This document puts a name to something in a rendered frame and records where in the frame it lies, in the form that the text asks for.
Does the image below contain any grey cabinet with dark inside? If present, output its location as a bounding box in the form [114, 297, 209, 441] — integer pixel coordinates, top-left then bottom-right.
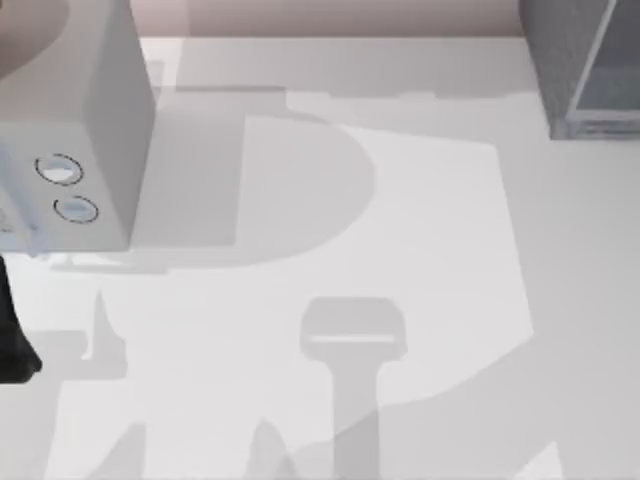
[517, 0, 640, 142]

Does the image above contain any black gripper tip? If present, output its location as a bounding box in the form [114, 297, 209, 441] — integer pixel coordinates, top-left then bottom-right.
[0, 254, 43, 385]

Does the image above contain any round microwave knob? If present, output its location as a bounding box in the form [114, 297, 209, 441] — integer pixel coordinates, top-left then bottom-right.
[34, 153, 85, 187]
[52, 195, 100, 225]

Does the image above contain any pale microwave oven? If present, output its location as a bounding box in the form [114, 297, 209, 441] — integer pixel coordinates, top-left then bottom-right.
[0, 0, 157, 256]

